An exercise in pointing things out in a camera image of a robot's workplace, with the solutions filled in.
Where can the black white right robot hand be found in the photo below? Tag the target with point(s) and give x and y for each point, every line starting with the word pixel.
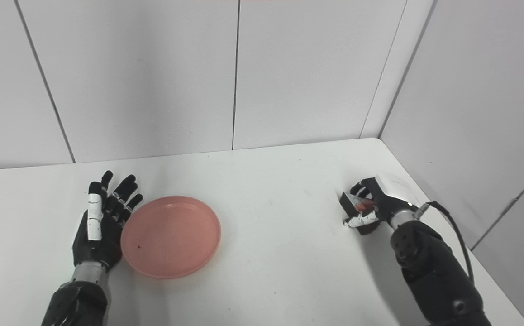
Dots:
pixel 393 190

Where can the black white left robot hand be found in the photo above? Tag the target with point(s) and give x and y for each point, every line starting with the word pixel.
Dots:
pixel 92 251

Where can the chocolate cake slice with fruit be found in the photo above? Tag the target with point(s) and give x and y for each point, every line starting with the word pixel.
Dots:
pixel 347 203

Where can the pink round plate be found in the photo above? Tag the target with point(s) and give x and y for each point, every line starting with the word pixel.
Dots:
pixel 171 237

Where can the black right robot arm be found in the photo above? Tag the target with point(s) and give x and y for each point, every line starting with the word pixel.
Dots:
pixel 434 271

